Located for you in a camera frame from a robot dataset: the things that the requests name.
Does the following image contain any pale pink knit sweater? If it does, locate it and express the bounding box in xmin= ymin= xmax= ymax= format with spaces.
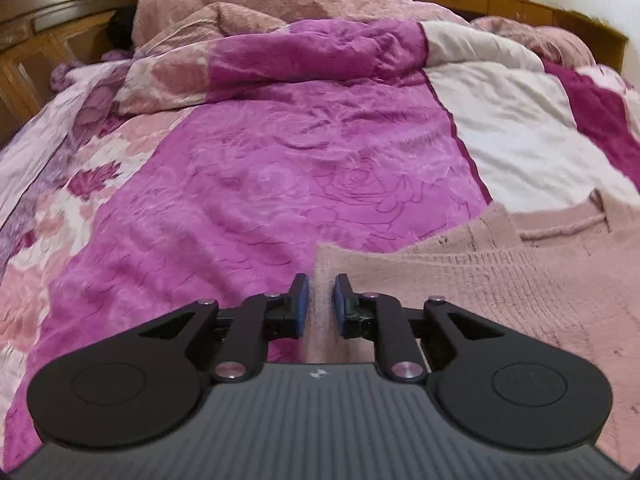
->
xmin=314 ymin=187 xmax=640 ymax=463

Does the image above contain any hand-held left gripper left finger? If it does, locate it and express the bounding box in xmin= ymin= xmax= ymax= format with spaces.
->
xmin=137 ymin=273 xmax=311 ymax=382

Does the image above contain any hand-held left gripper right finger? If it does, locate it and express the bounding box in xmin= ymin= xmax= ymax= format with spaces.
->
xmin=334 ymin=273 xmax=507 ymax=382

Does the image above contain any magenta white floral quilt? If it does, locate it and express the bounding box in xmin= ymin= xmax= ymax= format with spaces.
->
xmin=0 ymin=17 xmax=640 ymax=466

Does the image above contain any dark wooden headboard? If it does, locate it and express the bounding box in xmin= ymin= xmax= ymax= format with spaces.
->
xmin=0 ymin=0 xmax=153 ymax=148

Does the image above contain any dusty pink textured blanket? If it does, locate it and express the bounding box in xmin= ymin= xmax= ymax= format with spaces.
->
xmin=131 ymin=0 xmax=597 ymax=67

